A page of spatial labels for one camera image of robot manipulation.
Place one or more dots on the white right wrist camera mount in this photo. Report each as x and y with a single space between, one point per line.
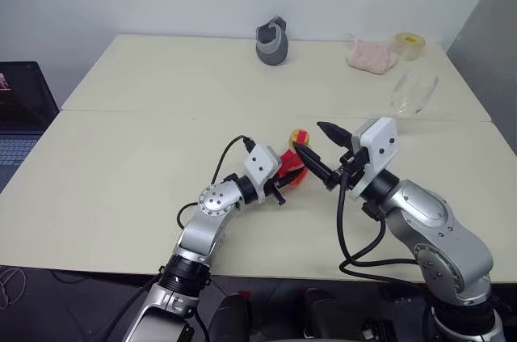
379 140

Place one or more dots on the pink cloth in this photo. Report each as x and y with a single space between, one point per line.
371 57

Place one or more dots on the dark laptop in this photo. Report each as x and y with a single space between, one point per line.
22 95

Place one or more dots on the clear bottle with red drink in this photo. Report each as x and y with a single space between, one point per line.
291 160

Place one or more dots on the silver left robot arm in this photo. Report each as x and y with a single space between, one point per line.
210 201

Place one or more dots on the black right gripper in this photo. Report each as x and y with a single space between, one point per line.
356 164

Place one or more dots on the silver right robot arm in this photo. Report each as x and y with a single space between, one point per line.
428 204

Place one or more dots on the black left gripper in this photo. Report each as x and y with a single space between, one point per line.
276 189

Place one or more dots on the dark rounded shape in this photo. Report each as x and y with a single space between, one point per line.
232 317

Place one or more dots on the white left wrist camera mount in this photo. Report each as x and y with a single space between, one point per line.
260 164

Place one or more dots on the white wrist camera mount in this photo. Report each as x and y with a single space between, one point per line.
379 140
260 164

